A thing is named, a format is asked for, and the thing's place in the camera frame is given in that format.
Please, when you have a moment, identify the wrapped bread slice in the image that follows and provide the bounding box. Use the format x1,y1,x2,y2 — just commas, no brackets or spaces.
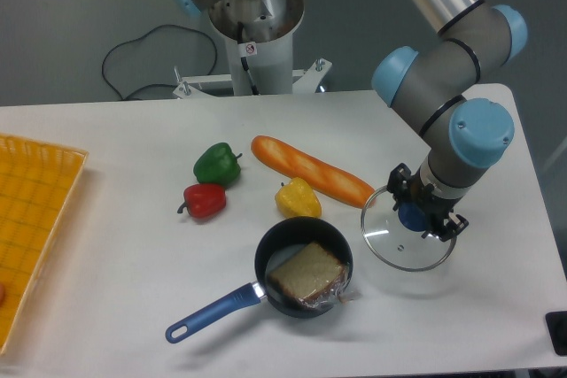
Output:
267,242,352,310

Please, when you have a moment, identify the glass pot lid blue knob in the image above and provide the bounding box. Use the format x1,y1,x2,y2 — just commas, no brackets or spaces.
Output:
361,187,456,272

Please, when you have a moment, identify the red bell pepper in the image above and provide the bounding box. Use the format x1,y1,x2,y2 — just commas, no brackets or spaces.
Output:
177,183,227,220

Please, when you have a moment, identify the black saucepan blue handle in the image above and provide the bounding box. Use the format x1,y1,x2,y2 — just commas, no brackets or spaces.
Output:
165,217,353,343

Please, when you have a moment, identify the black object table corner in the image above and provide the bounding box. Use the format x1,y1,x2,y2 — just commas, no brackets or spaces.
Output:
545,311,567,357

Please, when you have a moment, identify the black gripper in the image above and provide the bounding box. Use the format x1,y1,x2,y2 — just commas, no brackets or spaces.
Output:
386,163,469,239

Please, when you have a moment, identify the yellow plastic basket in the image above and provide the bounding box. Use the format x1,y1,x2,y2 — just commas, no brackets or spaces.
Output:
1,134,89,353

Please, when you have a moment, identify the black cable on floor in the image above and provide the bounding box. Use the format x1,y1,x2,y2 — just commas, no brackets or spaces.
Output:
101,24,219,101

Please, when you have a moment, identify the yellow bell pepper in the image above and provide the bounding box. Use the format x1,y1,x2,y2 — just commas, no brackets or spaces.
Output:
275,177,322,218

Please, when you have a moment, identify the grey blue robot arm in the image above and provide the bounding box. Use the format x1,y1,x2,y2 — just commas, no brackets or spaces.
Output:
176,0,527,241

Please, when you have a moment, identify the orange baguette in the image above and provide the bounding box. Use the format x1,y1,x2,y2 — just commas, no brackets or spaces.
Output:
251,135,375,208

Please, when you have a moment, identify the green bell pepper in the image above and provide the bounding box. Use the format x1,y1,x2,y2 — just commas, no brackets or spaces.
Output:
193,142,242,188

